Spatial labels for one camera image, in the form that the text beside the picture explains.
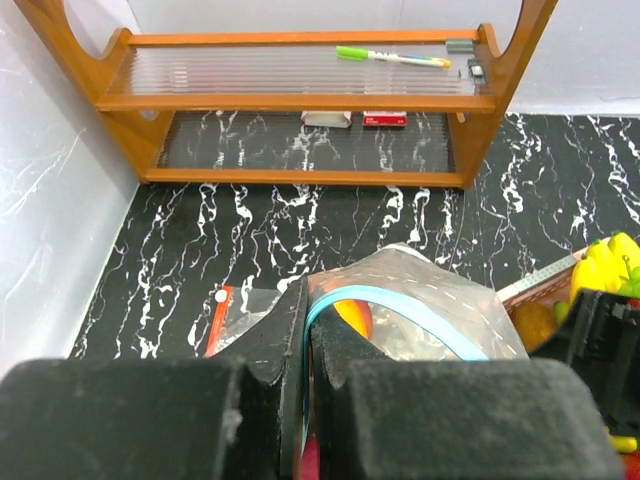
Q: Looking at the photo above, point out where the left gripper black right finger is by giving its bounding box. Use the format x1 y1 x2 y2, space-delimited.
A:
310 313 624 479

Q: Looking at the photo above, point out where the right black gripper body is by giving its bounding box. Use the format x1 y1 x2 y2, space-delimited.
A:
532 289 639 438

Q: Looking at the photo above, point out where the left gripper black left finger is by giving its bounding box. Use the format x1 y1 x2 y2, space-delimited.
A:
1 280 308 479

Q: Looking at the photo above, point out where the blue zipper clear bag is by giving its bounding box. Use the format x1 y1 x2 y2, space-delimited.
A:
302 244 529 478

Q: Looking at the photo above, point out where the red zipper clear bag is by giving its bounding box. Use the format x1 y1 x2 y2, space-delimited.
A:
205 285 281 357

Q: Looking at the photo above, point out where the brown kiwi fruit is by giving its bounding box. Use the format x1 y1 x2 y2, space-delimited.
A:
511 302 558 353

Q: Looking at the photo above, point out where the pink plastic basket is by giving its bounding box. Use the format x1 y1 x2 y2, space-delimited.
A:
497 247 587 324

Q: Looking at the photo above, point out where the yellow banana bunch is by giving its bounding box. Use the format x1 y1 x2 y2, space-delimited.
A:
569 231 639 305

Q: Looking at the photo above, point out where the small black clip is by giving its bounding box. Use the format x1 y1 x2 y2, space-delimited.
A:
467 58 485 79

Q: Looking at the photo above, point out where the red staples box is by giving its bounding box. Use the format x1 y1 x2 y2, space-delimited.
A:
363 111 408 128

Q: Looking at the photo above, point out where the white small box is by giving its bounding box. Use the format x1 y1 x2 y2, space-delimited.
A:
301 111 352 129

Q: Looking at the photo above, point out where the wooden shelf rack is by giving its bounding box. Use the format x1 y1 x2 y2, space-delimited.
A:
18 1 555 188

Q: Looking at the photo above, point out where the grey staples block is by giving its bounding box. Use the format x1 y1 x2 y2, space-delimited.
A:
445 38 475 55

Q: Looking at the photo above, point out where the green cap marker pen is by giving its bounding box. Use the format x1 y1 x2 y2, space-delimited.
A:
336 46 451 69

